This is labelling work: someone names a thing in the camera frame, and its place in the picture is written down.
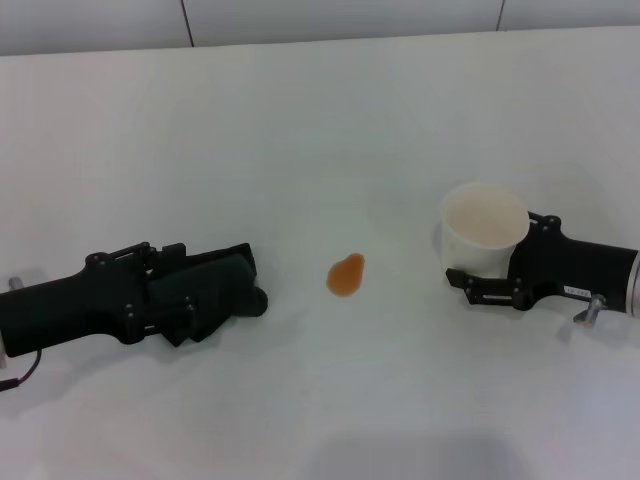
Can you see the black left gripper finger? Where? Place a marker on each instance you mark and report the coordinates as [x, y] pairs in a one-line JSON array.
[[160, 320], [135, 254]]

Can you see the right wrist connector plug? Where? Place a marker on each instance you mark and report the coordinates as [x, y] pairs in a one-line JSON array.
[[592, 310]]

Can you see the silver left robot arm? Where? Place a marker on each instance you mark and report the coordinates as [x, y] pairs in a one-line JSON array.
[[2, 357]]

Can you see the left wrist connector plug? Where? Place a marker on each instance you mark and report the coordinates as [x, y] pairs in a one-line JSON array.
[[15, 283]]

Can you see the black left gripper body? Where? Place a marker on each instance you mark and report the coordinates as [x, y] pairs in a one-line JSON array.
[[65, 310]]

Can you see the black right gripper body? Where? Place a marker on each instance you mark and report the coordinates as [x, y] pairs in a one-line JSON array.
[[575, 270]]

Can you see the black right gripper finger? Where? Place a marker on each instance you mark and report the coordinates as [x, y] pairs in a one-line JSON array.
[[545, 225], [495, 292]]

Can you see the wrist connector plug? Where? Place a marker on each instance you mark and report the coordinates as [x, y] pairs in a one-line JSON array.
[[15, 283], [592, 310]]

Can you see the brown liquid stain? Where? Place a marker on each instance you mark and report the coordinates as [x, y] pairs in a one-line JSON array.
[[345, 275]]

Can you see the white paper cup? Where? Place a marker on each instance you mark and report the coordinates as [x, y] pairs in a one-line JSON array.
[[480, 235]]

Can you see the dark blue rag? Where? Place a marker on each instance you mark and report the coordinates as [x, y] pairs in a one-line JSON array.
[[220, 285]]

